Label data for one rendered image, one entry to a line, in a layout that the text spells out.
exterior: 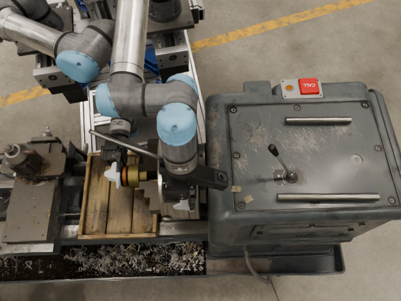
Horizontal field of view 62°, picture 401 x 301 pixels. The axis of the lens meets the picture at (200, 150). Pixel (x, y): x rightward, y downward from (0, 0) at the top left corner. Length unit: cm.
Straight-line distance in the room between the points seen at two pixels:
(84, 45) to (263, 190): 67
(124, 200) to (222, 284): 102
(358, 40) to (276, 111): 219
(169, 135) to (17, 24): 80
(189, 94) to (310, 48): 239
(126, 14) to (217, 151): 46
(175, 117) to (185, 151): 8
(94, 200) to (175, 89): 81
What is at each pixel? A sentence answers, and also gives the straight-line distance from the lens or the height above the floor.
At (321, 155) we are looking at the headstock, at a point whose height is 126.
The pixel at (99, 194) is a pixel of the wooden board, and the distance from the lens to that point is 142.
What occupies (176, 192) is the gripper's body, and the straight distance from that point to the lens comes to 78.
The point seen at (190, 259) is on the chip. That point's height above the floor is 60.
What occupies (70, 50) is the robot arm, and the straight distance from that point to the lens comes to 108.
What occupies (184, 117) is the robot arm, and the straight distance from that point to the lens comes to 63.
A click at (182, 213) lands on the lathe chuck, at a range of 108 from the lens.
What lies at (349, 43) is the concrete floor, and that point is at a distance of 318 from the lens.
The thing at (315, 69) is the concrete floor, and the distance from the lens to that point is 291.
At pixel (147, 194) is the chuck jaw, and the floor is 111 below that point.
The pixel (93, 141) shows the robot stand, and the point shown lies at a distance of 230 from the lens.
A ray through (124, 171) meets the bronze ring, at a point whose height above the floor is 112.
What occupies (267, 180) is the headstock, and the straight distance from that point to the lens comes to 99.
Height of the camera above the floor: 217
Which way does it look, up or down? 65 degrees down
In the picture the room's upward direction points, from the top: 3 degrees counter-clockwise
